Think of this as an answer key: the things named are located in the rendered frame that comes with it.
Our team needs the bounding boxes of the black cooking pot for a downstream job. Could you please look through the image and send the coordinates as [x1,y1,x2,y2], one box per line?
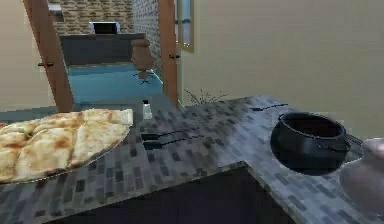
[269,112,352,176]

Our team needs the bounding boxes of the thin black utensil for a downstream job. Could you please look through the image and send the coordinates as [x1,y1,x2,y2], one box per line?
[250,103,289,112]

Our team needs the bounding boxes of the brown office chair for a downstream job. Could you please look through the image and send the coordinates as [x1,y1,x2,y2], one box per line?
[130,38,156,85]

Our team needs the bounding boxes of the pale grey rounded vase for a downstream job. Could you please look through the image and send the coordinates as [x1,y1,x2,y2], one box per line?
[338,137,384,214]

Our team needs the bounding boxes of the white framed laptop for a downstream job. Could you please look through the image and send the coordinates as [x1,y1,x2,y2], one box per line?
[88,21,122,35]

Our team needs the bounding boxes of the dark grey desk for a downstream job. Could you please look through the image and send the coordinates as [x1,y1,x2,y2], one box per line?
[59,32,147,67]

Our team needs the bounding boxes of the brown wooden room door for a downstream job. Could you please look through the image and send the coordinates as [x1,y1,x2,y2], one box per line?
[22,0,75,113]

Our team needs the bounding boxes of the round flatbread on plate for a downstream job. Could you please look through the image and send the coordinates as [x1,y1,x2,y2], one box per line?
[0,108,134,184]

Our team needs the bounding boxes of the small shaker with black cap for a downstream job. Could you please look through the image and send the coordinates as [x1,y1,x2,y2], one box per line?
[142,99,153,121]

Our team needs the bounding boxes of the thin leafed house plant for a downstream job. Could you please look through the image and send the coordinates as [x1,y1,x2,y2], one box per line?
[184,88,229,106]

